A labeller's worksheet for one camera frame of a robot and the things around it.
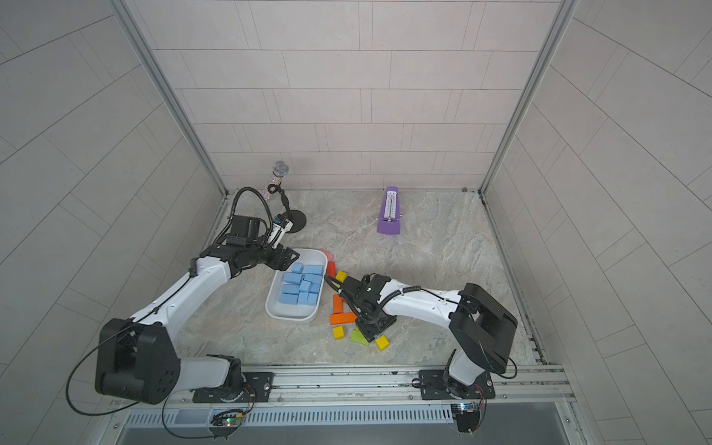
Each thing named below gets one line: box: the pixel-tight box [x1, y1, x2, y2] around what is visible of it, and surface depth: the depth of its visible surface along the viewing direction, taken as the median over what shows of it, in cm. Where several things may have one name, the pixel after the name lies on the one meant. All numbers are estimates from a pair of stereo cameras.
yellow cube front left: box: [331, 325, 345, 342], surface depth 80 cm
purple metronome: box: [376, 185, 402, 236], surface depth 101 cm
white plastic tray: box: [265, 248, 330, 322], surface depth 88 cm
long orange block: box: [329, 312, 358, 326], surface depth 85 cm
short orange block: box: [332, 294, 344, 314], surface depth 88 cm
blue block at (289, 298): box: [278, 292, 299, 306], surface depth 87 cm
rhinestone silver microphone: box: [267, 160, 290, 191], surface depth 88 cm
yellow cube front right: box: [375, 334, 390, 352], surface depth 79 cm
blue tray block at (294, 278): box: [283, 271, 304, 286], surface depth 91 cm
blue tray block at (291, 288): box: [281, 283, 301, 295], surface depth 90 cm
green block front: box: [350, 326, 369, 346], surface depth 74 cm
